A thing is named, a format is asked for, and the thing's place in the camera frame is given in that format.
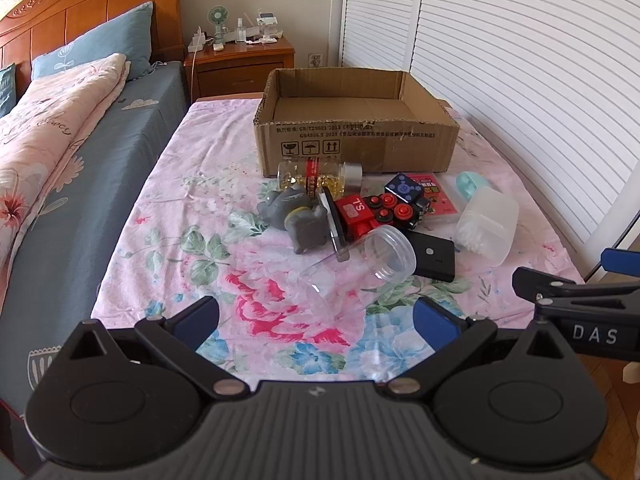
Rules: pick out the small green desk fan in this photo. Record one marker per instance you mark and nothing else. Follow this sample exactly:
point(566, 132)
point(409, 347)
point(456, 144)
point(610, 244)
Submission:
point(217, 16)

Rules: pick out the translucent white plastic container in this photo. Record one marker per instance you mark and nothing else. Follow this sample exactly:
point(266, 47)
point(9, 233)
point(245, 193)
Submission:
point(492, 225)

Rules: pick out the teal pillow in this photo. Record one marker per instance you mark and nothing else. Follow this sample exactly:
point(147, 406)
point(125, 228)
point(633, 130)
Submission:
point(6, 90)

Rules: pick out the red toy block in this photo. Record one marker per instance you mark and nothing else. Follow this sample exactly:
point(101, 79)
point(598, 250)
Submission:
point(352, 212)

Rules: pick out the wooden nightstand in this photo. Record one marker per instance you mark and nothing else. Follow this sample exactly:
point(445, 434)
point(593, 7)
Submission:
point(240, 67)

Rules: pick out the clear bottle of yellow capsules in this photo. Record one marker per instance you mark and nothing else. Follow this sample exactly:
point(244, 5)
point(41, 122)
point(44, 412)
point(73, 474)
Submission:
point(295, 172)

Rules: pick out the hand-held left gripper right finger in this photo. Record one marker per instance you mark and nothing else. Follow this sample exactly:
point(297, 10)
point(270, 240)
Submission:
point(434, 325)

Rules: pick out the clear plastic jar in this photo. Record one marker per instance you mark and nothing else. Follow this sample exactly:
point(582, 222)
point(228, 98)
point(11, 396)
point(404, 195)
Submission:
point(390, 255)

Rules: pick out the white power strip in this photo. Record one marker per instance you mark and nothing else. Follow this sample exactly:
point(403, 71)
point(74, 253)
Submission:
point(196, 42)

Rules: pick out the clear spray bottle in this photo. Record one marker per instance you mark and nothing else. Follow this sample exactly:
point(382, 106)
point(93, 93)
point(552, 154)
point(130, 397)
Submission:
point(241, 32)

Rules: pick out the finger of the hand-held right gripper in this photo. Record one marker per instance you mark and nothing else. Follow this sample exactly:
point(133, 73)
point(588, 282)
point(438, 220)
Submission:
point(545, 282)
point(622, 261)

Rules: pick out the pink floral quilt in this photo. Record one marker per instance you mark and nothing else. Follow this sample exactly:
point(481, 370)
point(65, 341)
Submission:
point(50, 125)

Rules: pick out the low wall socket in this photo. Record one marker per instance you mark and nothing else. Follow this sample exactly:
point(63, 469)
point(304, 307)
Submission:
point(314, 59)

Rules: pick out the wide white louvered wardrobe door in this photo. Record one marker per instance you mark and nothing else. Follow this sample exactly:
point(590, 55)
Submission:
point(525, 60)

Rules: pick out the blue pillow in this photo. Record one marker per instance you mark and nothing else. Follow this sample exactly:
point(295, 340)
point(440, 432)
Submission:
point(100, 40)

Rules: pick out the narrow white louvered wardrobe door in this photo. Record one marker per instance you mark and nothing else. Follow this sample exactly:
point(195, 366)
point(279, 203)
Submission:
point(380, 15)

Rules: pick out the pink card packet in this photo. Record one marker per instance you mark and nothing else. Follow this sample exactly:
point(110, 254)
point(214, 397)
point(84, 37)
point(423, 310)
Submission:
point(442, 200)

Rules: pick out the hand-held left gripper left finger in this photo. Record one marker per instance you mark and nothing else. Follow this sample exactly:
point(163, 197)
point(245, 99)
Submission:
point(197, 321)

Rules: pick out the black power bank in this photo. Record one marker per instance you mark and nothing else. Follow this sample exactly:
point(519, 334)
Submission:
point(432, 257)

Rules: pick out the white phone stand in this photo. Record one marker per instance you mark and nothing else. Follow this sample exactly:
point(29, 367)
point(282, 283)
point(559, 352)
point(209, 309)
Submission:
point(266, 22)

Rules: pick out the mint green round case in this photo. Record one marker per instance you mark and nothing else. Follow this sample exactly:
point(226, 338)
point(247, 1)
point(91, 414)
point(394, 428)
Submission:
point(472, 185)

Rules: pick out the bed with blue sheet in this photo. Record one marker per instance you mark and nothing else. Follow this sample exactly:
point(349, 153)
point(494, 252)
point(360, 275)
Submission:
point(100, 175)

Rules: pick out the wooden headboard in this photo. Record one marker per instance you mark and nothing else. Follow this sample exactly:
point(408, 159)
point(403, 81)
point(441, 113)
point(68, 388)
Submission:
point(75, 5)

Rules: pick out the blue cube toy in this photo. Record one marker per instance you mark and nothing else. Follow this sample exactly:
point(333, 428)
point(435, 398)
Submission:
point(404, 187)

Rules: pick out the grey rubber animal toy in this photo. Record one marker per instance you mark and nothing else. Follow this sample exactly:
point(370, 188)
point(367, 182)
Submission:
point(305, 225)

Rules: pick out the cardboard box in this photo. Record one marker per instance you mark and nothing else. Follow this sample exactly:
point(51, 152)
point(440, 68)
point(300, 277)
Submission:
point(350, 150)

